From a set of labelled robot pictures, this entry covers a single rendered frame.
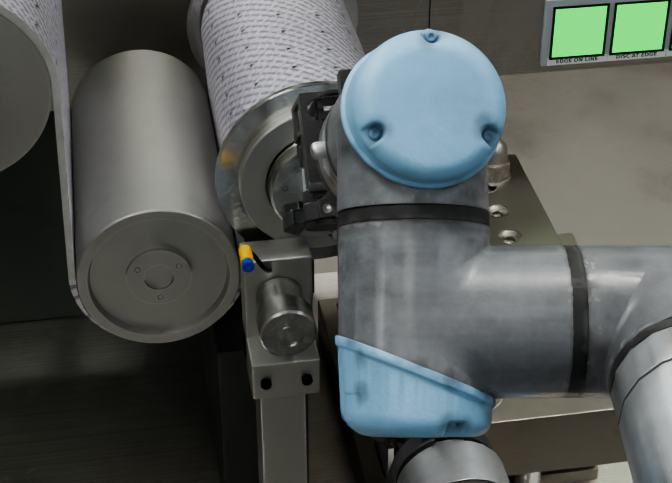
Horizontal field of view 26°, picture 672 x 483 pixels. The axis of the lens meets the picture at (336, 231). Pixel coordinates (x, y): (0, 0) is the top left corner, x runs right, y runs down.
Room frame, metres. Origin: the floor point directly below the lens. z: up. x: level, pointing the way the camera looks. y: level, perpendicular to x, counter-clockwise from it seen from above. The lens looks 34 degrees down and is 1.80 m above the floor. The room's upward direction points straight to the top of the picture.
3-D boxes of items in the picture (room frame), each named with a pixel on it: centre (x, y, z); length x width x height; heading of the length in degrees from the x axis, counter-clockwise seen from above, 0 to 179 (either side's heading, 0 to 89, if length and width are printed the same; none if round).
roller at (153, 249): (0.99, 0.15, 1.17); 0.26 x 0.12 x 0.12; 9
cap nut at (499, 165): (1.24, -0.16, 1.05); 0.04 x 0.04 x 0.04
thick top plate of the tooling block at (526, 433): (1.08, -0.14, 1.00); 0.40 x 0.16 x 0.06; 9
